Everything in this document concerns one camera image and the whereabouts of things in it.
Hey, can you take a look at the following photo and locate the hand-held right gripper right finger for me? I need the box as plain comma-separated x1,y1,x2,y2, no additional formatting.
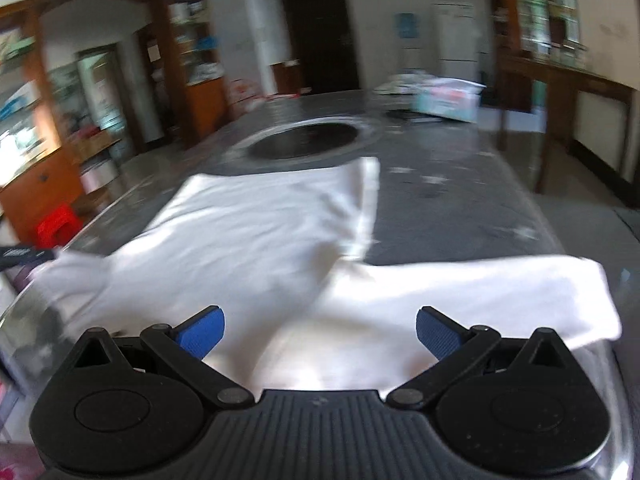
386,306,576,411

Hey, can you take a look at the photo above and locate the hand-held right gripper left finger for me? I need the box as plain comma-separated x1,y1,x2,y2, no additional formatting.
65,305,256,411

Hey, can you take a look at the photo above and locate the white shirt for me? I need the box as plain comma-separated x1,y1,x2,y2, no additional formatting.
30,156,623,396

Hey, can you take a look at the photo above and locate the red plastic stool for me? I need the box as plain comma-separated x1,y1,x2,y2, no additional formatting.
36,205,83,250

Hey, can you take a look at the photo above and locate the brown inner door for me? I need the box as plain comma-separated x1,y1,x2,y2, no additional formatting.
77,42,137,156

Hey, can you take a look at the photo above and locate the round hot pot recess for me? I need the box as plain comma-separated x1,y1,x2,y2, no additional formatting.
220,116,383,176

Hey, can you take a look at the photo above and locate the black book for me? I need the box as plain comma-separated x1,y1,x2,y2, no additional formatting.
385,109,441,123

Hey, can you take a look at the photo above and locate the wooden arched shelf unit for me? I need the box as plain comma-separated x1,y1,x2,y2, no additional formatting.
0,0,231,243

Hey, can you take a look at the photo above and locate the tissue pack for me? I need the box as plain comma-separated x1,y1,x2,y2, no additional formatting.
412,78,486,123

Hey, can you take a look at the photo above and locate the patterned cloth pile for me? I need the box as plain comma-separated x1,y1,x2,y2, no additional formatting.
372,72,441,97

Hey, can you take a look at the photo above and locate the small dark cabinet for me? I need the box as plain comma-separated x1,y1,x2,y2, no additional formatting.
270,60,303,96

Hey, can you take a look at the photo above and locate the wooden console table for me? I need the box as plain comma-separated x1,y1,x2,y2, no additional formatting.
495,50,638,195

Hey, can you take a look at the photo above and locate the water dispenser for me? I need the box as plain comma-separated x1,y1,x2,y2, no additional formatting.
395,12,426,75

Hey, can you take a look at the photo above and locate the white refrigerator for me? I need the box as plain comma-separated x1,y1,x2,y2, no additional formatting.
432,2,482,83

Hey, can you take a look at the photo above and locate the dark wooden door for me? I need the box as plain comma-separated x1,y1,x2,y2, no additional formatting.
277,0,361,96

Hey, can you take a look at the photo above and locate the wooden wall display cabinet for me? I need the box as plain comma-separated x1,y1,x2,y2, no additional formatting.
487,0,590,68

